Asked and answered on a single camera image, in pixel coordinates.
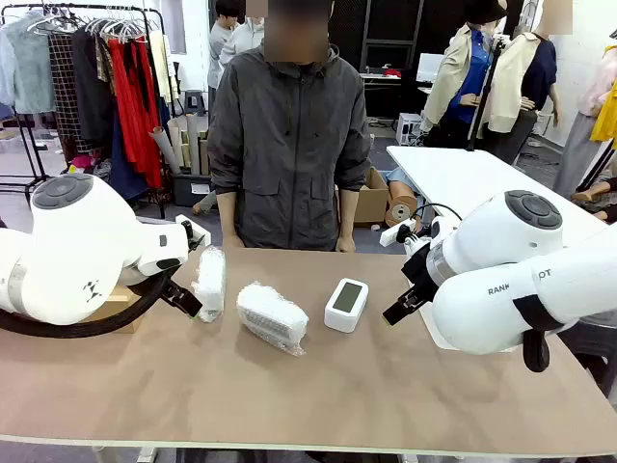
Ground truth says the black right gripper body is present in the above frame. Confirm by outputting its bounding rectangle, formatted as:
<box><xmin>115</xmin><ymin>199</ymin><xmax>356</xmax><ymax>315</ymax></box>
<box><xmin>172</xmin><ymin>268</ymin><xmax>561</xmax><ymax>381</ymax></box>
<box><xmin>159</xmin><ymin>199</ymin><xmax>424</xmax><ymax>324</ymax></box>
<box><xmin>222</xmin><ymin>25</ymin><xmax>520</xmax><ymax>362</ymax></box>
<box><xmin>401</xmin><ymin>237</ymin><xmax>443</xmax><ymax>293</ymax></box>

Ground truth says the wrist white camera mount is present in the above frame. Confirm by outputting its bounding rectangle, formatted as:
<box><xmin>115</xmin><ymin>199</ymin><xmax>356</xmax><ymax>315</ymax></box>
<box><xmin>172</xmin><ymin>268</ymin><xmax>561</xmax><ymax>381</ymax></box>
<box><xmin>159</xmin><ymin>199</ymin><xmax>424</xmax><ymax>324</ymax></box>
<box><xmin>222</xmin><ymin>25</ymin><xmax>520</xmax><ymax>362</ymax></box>
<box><xmin>379</xmin><ymin>216</ymin><xmax>421</xmax><ymax>248</ymax></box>
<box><xmin>174</xmin><ymin>214</ymin><xmax>212</xmax><ymax>248</ymax></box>

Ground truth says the cardboard box on floor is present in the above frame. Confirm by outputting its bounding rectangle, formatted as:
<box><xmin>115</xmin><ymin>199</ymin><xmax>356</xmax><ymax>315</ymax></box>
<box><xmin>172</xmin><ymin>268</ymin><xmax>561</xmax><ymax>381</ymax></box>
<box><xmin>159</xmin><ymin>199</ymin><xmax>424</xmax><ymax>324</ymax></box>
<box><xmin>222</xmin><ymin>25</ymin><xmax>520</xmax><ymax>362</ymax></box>
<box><xmin>354</xmin><ymin>166</ymin><xmax>392</xmax><ymax>228</ymax></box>

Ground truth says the white computer case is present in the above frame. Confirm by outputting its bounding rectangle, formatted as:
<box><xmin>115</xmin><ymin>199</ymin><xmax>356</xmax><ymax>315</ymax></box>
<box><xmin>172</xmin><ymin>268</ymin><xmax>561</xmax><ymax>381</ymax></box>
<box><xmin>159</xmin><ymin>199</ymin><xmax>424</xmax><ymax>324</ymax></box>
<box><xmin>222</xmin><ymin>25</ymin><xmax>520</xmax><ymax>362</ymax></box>
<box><xmin>394</xmin><ymin>113</ymin><xmax>424</xmax><ymax>147</ymax></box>

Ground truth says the black hanging garment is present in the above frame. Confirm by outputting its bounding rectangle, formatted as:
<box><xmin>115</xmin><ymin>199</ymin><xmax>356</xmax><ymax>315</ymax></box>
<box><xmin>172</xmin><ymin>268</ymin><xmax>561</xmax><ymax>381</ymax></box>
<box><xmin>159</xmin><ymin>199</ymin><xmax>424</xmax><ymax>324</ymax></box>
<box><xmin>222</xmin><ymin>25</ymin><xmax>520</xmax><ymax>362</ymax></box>
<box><xmin>71</xmin><ymin>31</ymin><xmax>117</xmax><ymax>146</ymax></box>

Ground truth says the mannequin limb grey sleeve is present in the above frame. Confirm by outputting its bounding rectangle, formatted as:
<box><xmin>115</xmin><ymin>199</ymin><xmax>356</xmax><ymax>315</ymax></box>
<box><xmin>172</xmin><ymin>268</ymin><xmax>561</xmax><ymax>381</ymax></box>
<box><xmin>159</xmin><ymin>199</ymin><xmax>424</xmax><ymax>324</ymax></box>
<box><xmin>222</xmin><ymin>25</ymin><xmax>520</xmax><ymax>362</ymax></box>
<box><xmin>192</xmin><ymin>190</ymin><xmax>219</xmax><ymax>217</ymax></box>

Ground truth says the clear plastic container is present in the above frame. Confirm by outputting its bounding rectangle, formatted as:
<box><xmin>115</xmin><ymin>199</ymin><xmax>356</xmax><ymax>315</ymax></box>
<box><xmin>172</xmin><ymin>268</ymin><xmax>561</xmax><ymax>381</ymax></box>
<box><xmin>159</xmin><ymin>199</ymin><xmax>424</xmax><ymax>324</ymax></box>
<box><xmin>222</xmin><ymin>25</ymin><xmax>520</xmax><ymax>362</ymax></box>
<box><xmin>416</xmin><ymin>288</ymin><xmax>438</xmax><ymax>341</ymax></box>

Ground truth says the background person light jacket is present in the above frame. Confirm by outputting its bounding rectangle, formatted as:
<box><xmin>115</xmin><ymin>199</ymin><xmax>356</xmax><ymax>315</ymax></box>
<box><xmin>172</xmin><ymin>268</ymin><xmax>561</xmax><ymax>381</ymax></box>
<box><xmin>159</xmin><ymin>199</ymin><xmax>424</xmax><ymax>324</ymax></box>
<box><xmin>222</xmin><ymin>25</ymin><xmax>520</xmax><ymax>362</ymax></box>
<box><xmin>219</xmin><ymin>16</ymin><xmax>265</xmax><ymax>68</ymax></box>

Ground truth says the grey plastic stool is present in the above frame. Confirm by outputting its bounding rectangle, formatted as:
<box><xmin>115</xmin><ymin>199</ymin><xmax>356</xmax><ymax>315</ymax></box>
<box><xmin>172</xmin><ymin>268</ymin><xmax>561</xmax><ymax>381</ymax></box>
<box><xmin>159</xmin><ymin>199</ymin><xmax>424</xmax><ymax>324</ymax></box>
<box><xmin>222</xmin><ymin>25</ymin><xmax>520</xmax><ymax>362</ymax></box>
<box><xmin>184</xmin><ymin>89</ymin><xmax>207</xmax><ymax>117</ymax></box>

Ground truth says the white background table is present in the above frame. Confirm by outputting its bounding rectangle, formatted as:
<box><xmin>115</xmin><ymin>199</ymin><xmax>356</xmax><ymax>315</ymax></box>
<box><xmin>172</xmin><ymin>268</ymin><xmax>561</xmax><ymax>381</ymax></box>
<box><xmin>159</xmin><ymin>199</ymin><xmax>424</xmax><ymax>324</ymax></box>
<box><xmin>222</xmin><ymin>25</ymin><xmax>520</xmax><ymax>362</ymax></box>
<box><xmin>387</xmin><ymin>144</ymin><xmax>612</xmax><ymax>224</ymax></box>

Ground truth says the dark blue skirt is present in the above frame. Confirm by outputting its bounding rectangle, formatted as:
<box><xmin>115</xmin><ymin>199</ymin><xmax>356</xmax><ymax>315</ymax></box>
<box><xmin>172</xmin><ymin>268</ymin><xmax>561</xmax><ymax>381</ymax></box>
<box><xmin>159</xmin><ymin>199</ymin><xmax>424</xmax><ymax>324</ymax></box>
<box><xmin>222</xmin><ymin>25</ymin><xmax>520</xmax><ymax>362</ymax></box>
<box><xmin>109</xmin><ymin>115</ymin><xmax>150</xmax><ymax>202</ymax></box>

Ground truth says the grey cardboard tube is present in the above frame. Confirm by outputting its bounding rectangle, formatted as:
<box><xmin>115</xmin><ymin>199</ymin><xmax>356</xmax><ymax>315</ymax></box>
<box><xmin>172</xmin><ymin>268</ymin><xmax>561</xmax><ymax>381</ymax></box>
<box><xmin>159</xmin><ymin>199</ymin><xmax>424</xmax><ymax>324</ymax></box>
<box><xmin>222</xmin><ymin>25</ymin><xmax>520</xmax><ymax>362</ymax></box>
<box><xmin>148</xmin><ymin>125</ymin><xmax>182</xmax><ymax>176</ymax></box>

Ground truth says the open brown cardboard box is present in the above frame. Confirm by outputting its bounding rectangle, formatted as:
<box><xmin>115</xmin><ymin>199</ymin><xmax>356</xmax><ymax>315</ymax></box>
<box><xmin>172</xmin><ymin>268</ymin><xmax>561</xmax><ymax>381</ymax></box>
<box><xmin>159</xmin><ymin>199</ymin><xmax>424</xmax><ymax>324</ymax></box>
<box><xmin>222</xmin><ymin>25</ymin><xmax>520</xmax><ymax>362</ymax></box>
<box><xmin>76</xmin><ymin>284</ymin><xmax>146</xmax><ymax>335</ymax></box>

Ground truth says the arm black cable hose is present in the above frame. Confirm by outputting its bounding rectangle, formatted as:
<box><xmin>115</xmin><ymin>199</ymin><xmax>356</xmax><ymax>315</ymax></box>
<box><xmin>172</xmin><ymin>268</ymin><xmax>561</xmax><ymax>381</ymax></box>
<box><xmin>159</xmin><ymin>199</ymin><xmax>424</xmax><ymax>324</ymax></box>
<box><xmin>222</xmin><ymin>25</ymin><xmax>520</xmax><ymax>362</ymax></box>
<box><xmin>511</xmin><ymin>293</ymin><xmax>563</xmax><ymax>373</ymax></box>
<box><xmin>0</xmin><ymin>269</ymin><xmax>175</xmax><ymax>340</ymax></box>

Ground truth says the black tripod pole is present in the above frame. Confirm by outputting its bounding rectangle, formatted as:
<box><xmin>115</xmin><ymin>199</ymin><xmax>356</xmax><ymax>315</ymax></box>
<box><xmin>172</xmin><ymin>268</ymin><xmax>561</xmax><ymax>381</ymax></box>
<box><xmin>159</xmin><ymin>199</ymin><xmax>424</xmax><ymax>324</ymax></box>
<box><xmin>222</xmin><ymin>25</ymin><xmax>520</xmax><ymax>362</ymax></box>
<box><xmin>466</xmin><ymin>36</ymin><xmax>510</xmax><ymax>151</ymax></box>

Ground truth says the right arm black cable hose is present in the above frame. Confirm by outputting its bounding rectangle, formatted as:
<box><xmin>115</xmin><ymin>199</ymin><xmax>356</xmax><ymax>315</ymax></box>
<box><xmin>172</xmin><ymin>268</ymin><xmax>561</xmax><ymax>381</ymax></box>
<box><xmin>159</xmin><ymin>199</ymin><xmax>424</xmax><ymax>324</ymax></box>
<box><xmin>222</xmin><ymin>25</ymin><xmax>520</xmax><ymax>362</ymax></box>
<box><xmin>511</xmin><ymin>293</ymin><xmax>563</xmax><ymax>373</ymax></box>

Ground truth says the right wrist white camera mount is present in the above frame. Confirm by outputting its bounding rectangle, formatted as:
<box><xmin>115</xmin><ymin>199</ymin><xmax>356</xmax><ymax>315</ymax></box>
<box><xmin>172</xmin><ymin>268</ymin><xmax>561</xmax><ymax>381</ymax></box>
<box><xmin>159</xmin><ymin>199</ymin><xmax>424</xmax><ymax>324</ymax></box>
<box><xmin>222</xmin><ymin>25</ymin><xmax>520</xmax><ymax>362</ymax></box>
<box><xmin>379</xmin><ymin>216</ymin><xmax>421</xmax><ymax>248</ymax></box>

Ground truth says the black grid pattern dress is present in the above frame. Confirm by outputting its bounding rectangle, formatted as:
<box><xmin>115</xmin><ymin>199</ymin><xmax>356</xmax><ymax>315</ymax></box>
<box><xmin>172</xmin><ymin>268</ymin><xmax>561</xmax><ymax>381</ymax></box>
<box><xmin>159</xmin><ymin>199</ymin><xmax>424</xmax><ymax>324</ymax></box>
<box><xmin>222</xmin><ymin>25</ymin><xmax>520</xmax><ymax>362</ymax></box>
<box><xmin>47</xmin><ymin>33</ymin><xmax>95</xmax><ymax>153</ymax></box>

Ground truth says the red dress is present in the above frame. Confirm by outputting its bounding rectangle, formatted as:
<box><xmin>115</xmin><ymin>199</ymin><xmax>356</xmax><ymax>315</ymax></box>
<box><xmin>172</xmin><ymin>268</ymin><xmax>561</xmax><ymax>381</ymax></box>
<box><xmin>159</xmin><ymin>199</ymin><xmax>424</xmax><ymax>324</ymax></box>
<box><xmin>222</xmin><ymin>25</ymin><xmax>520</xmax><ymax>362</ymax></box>
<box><xmin>106</xmin><ymin>38</ymin><xmax>165</xmax><ymax>190</ymax></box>

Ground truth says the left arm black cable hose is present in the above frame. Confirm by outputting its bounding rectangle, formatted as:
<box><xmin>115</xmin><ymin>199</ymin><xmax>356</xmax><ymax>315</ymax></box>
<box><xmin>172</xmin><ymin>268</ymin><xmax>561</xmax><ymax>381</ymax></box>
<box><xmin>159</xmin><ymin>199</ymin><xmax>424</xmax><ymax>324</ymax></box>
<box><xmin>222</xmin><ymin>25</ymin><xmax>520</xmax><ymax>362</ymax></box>
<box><xmin>0</xmin><ymin>269</ymin><xmax>175</xmax><ymax>340</ymax></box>

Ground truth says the person left forearm grey sleeve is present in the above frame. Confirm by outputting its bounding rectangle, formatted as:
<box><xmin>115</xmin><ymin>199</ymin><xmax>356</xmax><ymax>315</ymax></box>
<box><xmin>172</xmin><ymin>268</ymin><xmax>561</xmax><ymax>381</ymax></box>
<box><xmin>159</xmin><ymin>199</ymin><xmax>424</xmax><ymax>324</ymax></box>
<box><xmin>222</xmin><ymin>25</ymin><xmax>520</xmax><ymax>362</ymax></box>
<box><xmin>335</xmin><ymin>163</ymin><xmax>372</xmax><ymax>240</ymax></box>

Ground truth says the person right forearm grey sleeve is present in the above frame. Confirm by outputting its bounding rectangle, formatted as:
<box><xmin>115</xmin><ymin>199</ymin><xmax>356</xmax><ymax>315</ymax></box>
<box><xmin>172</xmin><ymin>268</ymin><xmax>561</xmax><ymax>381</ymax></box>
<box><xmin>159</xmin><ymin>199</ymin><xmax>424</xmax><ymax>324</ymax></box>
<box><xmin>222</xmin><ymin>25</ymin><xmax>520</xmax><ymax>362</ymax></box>
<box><xmin>207</xmin><ymin>158</ymin><xmax>245</xmax><ymax>240</ymax></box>

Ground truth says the brown paper roll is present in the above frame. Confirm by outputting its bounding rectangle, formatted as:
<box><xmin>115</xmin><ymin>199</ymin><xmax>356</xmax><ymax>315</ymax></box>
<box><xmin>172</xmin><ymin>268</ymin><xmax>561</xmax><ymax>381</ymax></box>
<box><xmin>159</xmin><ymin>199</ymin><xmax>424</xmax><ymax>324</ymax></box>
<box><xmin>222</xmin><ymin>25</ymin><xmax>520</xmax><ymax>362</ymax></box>
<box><xmin>384</xmin><ymin>180</ymin><xmax>419</xmax><ymax>231</ymax></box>

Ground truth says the mannequin with blue shirt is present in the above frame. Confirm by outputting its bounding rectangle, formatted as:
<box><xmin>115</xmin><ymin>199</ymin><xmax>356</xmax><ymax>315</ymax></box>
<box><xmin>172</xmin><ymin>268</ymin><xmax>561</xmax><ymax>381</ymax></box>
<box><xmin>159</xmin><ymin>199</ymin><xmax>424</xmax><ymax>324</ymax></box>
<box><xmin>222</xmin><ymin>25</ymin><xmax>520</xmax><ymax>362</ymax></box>
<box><xmin>422</xmin><ymin>0</ymin><xmax>500</xmax><ymax>149</ymax></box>

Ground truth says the bubble clock with flap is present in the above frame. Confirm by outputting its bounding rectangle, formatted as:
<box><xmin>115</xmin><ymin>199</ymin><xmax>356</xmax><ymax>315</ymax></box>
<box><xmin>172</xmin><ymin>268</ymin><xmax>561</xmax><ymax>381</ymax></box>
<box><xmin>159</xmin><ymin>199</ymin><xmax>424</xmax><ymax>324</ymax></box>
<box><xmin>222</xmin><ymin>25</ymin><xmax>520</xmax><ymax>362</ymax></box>
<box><xmin>235</xmin><ymin>281</ymin><xmax>310</xmax><ymax>358</ymax></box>

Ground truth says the bubble white clock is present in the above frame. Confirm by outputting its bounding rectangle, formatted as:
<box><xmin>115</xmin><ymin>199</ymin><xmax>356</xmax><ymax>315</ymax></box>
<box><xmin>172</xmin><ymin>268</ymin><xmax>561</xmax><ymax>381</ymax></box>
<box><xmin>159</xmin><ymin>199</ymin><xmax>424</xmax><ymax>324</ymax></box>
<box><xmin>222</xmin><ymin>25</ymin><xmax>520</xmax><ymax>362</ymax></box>
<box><xmin>191</xmin><ymin>245</ymin><xmax>228</xmax><ymax>324</ymax></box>

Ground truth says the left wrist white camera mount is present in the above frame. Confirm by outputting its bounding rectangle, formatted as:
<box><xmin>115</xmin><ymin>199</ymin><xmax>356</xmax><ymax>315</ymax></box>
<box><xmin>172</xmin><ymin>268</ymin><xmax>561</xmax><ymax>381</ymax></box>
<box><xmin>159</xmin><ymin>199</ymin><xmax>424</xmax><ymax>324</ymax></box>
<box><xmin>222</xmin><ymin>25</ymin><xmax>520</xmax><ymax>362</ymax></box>
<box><xmin>174</xmin><ymin>214</ymin><xmax>212</xmax><ymax>248</ymax></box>

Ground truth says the black metal clothes rack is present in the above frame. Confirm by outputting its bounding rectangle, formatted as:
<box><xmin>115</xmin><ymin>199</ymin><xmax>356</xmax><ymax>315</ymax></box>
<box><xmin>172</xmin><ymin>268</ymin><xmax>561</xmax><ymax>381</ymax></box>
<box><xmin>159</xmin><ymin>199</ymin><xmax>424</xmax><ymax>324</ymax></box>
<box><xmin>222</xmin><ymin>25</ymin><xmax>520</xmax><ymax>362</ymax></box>
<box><xmin>0</xmin><ymin>7</ymin><xmax>168</xmax><ymax>221</ymax></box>

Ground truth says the white digital clock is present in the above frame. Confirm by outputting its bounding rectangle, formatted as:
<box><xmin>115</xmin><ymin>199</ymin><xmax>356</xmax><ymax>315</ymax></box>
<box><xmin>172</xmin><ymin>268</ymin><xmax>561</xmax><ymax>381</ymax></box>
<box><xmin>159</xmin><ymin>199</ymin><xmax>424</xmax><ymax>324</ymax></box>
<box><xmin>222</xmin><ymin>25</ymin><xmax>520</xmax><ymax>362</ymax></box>
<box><xmin>323</xmin><ymin>277</ymin><xmax>370</xmax><ymax>335</ymax></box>

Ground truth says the light blue fuzzy garment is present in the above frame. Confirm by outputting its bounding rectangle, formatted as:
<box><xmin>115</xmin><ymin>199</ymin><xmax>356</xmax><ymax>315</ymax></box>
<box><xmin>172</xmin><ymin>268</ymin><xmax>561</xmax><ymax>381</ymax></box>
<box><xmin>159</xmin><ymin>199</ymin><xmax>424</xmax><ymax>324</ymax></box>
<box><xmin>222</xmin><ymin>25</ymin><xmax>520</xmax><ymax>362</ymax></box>
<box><xmin>0</xmin><ymin>12</ymin><xmax>57</xmax><ymax>115</ymax></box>

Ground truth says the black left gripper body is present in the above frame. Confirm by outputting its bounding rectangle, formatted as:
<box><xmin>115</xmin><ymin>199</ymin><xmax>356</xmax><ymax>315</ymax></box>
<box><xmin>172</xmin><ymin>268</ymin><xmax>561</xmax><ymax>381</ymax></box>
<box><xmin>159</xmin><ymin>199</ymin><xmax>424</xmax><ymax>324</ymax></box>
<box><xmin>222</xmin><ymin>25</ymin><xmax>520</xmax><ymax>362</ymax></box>
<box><xmin>160</xmin><ymin>273</ymin><xmax>188</xmax><ymax>306</ymax></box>

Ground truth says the cream hanging garment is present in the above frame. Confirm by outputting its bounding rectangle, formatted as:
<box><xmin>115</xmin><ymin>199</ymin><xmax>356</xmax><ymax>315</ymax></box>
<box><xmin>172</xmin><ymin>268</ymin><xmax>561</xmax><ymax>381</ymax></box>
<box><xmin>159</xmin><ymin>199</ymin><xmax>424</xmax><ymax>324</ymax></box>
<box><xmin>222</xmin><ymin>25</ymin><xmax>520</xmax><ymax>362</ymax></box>
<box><xmin>148</xmin><ymin>31</ymin><xmax>179</xmax><ymax>105</ymax></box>

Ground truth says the beige cardboard tube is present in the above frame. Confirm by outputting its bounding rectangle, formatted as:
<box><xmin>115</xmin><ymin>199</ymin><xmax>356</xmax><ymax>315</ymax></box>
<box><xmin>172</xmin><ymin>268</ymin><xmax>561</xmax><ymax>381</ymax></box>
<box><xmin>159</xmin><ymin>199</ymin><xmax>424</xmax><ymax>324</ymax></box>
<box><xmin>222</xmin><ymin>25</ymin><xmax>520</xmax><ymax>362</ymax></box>
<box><xmin>185</xmin><ymin>115</ymin><xmax>203</xmax><ymax>176</ymax></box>

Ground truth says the mannequin with navy top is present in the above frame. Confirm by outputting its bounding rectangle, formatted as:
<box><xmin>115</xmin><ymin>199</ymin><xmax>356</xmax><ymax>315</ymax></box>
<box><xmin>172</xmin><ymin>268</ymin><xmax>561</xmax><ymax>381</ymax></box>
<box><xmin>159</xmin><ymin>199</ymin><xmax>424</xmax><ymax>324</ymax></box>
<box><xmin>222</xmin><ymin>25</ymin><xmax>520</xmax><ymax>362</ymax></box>
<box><xmin>486</xmin><ymin>0</ymin><xmax>561</xmax><ymax>165</ymax></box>

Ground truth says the background person grey sweater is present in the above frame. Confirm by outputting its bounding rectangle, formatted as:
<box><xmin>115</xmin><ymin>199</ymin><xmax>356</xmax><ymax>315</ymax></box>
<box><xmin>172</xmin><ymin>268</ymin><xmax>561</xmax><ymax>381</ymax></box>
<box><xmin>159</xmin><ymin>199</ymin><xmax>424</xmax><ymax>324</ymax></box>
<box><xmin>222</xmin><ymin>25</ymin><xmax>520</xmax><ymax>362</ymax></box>
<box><xmin>207</xmin><ymin>0</ymin><xmax>242</xmax><ymax>91</ymax></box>

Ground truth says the thin black camera cable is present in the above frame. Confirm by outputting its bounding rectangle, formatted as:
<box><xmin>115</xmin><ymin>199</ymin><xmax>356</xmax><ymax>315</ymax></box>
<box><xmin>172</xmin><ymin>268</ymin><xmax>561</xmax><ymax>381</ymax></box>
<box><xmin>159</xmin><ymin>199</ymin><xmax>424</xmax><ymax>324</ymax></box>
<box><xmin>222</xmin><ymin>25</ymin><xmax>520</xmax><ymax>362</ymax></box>
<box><xmin>409</xmin><ymin>202</ymin><xmax>464</xmax><ymax>237</ymax></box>

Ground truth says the black bucket hat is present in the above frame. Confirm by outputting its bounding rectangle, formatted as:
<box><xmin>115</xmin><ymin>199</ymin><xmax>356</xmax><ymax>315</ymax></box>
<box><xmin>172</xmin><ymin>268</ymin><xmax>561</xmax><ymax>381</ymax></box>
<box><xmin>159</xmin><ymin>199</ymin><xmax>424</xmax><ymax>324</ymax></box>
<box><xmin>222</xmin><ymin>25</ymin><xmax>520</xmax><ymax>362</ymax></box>
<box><xmin>464</xmin><ymin>0</ymin><xmax>503</xmax><ymax>25</ymax></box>

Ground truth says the black storage bin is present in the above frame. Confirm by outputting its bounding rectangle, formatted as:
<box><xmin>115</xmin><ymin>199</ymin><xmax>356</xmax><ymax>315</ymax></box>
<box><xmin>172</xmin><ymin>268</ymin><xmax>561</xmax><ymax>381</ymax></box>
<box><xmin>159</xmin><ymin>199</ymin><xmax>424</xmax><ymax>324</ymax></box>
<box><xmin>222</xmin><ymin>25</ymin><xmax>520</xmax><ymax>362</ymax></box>
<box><xmin>171</xmin><ymin>172</ymin><xmax>216</xmax><ymax>208</ymax></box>

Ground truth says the person in grey jacket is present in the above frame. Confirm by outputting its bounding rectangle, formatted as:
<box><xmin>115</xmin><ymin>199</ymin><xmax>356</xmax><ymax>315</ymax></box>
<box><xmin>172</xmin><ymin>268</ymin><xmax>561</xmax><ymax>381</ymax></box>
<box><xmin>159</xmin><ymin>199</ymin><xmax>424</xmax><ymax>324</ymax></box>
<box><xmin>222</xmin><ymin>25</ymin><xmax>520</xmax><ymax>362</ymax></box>
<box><xmin>206</xmin><ymin>0</ymin><xmax>373</xmax><ymax>252</ymax></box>

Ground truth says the white monitor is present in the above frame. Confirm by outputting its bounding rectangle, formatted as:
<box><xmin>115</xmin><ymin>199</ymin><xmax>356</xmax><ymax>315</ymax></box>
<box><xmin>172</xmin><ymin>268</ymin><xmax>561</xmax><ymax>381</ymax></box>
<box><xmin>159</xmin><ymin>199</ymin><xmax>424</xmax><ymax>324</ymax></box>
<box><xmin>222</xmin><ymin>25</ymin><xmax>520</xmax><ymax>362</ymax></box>
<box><xmin>416</xmin><ymin>52</ymin><xmax>447</xmax><ymax>83</ymax></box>

